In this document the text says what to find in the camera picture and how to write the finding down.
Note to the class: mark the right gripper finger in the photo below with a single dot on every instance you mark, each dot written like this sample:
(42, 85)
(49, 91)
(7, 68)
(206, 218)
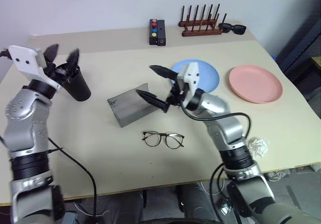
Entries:
(164, 71)
(153, 99)

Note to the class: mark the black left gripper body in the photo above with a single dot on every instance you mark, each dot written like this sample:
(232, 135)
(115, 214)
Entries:
(58, 73)

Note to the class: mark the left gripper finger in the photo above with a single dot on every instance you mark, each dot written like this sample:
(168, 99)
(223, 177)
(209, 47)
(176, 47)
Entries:
(51, 53)
(73, 61)

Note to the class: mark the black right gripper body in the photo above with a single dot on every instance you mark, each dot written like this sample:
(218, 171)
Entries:
(177, 94)

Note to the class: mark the black cup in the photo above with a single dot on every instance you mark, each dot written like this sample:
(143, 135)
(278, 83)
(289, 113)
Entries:
(79, 89)

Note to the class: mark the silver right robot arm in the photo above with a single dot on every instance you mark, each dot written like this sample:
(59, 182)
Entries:
(225, 128)

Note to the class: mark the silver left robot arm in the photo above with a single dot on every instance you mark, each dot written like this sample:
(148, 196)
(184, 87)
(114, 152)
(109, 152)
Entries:
(22, 123)

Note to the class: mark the grey glasses case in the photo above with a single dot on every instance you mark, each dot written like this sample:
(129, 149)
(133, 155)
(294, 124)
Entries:
(128, 108)

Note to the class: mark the black box with coloured buttons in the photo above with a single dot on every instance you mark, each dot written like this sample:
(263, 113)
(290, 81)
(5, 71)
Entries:
(153, 41)

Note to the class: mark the blue plate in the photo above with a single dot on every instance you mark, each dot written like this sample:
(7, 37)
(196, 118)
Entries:
(208, 79)

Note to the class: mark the tortoiseshell eyeglasses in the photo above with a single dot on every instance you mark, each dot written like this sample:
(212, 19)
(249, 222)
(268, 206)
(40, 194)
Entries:
(163, 135)

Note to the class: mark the plain black box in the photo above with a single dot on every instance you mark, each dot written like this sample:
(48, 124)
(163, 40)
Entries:
(161, 33)

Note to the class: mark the brown wooden plate rack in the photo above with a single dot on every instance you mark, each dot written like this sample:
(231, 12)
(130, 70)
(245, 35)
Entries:
(200, 32)

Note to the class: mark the pink plate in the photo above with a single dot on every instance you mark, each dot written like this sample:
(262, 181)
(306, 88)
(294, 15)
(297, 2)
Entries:
(255, 84)

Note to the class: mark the black sunglasses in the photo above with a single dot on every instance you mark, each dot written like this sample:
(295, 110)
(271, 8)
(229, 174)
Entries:
(239, 29)

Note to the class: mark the crumpled white paper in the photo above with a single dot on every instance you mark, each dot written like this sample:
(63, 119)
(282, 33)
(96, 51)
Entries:
(258, 146)

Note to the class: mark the dark grey rounded shape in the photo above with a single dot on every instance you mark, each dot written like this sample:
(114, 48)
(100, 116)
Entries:
(198, 201)

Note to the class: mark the dark blue chair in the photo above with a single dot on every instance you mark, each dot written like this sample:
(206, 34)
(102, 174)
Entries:
(301, 50)

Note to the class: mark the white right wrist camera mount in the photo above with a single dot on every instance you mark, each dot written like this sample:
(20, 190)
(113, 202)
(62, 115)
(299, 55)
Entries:
(191, 75)

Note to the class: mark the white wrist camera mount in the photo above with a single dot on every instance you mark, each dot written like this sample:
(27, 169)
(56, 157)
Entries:
(191, 75)
(25, 60)

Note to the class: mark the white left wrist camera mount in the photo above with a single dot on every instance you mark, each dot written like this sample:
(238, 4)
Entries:
(25, 60)

